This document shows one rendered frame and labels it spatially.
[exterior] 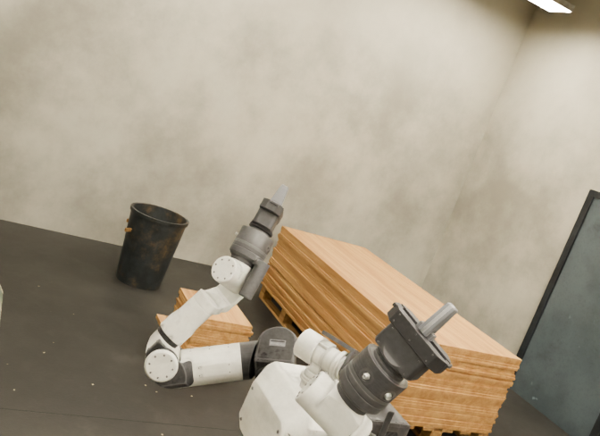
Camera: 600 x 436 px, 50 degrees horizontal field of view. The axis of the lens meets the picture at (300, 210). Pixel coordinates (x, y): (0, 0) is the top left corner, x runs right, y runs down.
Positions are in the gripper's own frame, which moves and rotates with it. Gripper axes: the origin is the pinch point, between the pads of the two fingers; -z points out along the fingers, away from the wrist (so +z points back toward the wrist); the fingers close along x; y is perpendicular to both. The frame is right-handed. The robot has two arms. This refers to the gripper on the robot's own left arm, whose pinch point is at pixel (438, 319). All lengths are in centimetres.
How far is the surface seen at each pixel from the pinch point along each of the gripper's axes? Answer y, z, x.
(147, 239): 307, 216, 284
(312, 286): 396, 154, 185
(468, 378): 372, 93, 40
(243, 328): 277, 171, 149
